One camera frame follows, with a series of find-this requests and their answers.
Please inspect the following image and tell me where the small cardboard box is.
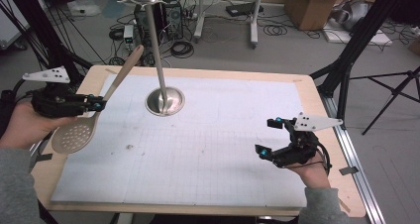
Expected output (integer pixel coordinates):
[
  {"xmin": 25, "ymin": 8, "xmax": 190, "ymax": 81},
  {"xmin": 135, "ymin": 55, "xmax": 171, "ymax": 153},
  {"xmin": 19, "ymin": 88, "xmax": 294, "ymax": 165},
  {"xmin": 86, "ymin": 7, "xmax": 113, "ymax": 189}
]
[{"xmin": 407, "ymin": 37, "xmax": 420, "ymax": 56}]

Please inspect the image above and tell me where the grey shiny bag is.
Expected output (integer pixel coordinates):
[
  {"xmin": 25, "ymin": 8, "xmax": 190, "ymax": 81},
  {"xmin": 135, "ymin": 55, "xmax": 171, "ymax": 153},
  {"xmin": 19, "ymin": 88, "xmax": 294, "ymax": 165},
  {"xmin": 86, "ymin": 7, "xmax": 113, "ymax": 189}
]
[{"xmin": 330, "ymin": 0, "xmax": 372, "ymax": 32}]

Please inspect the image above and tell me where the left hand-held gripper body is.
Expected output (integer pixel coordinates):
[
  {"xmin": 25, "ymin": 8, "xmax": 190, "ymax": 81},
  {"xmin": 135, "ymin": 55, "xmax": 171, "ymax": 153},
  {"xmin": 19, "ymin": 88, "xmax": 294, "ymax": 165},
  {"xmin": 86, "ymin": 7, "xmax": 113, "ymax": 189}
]
[{"xmin": 22, "ymin": 65, "xmax": 90, "ymax": 119}]

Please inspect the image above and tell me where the black stand with cables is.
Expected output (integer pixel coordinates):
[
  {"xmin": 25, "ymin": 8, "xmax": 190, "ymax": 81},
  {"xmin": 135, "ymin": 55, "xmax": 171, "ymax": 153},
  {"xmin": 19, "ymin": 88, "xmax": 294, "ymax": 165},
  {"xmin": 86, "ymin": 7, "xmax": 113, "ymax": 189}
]
[{"xmin": 0, "ymin": 0, "xmax": 93, "ymax": 96}]

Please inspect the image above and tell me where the thin black tripod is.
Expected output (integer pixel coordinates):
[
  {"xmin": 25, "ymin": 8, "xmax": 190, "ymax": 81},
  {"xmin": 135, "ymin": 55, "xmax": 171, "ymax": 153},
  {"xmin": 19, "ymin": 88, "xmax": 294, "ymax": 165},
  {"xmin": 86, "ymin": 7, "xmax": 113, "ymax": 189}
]
[{"xmin": 350, "ymin": 64, "xmax": 420, "ymax": 136}]

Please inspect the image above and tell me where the thick black camera stand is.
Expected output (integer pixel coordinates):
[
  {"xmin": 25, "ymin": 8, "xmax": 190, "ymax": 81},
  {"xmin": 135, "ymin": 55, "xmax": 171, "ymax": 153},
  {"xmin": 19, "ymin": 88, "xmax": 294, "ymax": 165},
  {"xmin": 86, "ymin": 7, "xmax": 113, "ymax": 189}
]
[{"xmin": 310, "ymin": 0, "xmax": 410, "ymax": 109}]

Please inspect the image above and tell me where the beige slotted spoon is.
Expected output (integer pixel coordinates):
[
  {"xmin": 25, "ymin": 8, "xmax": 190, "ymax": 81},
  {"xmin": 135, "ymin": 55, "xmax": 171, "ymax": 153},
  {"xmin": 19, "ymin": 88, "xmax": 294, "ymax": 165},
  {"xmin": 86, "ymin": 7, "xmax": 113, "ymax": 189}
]
[{"xmin": 51, "ymin": 44, "xmax": 146, "ymax": 155}]

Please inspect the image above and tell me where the white rolling stand frame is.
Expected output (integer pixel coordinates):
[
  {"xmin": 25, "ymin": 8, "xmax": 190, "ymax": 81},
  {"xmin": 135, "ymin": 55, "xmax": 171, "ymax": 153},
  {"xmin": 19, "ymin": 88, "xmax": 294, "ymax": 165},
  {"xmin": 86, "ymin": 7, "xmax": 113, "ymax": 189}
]
[{"xmin": 192, "ymin": 0, "xmax": 265, "ymax": 50}]

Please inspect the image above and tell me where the black cable coil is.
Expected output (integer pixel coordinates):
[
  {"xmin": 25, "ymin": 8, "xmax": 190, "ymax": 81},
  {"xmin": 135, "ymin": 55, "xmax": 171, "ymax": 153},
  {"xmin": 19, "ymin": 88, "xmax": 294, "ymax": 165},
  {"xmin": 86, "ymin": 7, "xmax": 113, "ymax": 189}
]
[
  {"xmin": 169, "ymin": 40, "xmax": 195, "ymax": 59},
  {"xmin": 108, "ymin": 28, "xmax": 125, "ymax": 42},
  {"xmin": 262, "ymin": 24, "xmax": 288, "ymax": 37}
]

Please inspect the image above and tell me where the metal utensil stand with hooks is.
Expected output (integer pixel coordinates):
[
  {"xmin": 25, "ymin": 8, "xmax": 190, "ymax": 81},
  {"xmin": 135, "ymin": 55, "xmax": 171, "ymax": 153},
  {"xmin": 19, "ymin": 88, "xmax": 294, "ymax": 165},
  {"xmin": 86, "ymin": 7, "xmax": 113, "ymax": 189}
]
[{"xmin": 117, "ymin": 0, "xmax": 186, "ymax": 117}]

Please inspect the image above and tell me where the small grey power supply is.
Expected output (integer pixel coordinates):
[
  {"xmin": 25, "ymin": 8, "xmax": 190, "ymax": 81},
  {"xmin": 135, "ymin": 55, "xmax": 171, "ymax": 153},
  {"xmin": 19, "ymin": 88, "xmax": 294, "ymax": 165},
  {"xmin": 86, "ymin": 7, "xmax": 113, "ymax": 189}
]
[{"xmin": 122, "ymin": 24, "xmax": 137, "ymax": 52}]

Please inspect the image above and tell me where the person's right hand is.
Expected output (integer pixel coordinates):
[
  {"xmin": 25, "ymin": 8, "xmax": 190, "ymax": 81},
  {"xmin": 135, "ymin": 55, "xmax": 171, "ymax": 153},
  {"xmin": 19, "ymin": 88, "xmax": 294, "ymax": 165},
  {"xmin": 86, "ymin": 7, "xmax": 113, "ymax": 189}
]
[{"xmin": 286, "ymin": 151, "xmax": 332, "ymax": 189}]

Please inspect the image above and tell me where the white grid mat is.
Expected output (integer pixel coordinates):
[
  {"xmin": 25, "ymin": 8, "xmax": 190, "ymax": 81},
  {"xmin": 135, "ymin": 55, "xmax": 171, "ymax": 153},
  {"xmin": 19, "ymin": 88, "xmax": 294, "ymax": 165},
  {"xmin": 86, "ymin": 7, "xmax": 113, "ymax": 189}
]
[{"xmin": 51, "ymin": 73, "xmax": 313, "ymax": 208}]

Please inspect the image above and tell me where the large cardboard box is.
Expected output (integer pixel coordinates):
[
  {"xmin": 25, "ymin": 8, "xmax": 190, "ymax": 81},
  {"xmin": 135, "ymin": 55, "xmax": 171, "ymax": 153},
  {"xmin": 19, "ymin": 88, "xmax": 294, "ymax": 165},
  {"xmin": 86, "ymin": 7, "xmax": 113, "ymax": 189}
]
[{"xmin": 284, "ymin": 0, "xmax": 348, "ymax": 32}]

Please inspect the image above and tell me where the black computer tower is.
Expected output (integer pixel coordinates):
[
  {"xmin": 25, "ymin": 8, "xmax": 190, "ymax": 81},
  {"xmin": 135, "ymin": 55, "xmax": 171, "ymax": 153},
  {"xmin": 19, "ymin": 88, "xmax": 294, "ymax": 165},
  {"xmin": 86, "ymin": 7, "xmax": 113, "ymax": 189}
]
[{"xmin": 133, "ymin": 0, "xmax": 184, "ymax": 44}]

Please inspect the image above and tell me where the aluminium rail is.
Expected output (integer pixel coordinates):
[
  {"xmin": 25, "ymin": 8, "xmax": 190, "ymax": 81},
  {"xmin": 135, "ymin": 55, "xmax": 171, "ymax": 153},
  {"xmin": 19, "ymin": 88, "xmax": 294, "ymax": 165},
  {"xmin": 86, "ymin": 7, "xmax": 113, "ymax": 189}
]
[{"xmin": 321, "ymin": 96, "xmax": 385, "ymax": 224}]

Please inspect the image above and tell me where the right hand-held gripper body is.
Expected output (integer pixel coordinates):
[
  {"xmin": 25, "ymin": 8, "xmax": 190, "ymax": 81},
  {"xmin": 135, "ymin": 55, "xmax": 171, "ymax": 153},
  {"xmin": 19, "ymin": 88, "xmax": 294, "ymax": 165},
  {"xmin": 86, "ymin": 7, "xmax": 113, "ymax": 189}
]
[{"xmin": 270, "ymin": 111, "xmax": 345, "ymax": 168}]

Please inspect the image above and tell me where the white plastic sheet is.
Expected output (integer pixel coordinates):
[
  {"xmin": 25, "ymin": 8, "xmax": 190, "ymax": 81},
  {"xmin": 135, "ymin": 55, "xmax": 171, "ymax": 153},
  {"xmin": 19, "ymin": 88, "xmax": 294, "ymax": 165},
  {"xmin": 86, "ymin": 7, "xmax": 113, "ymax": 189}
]
[{"xmin": 67, "ymin": 0, "xmax": 102, "ymax": 18}]

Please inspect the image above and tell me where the black flat box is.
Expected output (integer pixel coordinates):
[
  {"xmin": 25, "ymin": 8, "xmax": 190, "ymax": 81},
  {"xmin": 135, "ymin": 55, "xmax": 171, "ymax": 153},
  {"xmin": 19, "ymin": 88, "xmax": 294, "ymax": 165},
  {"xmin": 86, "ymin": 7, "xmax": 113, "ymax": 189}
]
[{"xmin": 225, "ymin": 1, "xmax": 264, "ymax": 18}]

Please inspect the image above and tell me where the white flat board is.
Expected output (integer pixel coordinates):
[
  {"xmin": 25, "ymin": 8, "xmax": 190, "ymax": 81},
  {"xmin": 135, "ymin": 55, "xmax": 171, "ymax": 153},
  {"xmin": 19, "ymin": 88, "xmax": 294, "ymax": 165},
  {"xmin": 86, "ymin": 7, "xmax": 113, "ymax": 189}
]
[{"xmin": 322, "ymin": 20, "xmax": 394, "ymax": 48}]

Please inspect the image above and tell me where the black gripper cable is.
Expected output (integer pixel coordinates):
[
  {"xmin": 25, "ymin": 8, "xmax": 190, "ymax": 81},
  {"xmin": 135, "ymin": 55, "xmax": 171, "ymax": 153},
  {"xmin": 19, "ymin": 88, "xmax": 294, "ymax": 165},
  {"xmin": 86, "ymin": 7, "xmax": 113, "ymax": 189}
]
[
  {"xmin": 316, "ymin": 141, "xmax": 333, "ymax": 177},
  {"xmin": 0, "ymin": 79, "xmax": 25, "ymax": 137}
]

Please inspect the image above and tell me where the grey tape piece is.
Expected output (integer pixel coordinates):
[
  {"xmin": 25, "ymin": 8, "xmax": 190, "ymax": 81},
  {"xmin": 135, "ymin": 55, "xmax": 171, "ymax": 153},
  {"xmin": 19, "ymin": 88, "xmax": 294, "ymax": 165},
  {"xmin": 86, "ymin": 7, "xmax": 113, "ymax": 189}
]
[
  {"xmin": 33, "ymin": 153, "xmax": 53, "ymax": 163},
  {"xmin": 339, "ymin": 166, "xmax": 360, "ymax": 176}
]

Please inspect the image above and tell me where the person's left hand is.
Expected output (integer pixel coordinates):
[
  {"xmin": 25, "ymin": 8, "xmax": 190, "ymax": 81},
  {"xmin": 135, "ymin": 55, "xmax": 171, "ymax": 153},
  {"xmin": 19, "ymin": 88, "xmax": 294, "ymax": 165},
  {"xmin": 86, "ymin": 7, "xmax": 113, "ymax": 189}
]
[{"xmin": 0, "ymin": 101, "xmax": 78, "ymax": 151}]

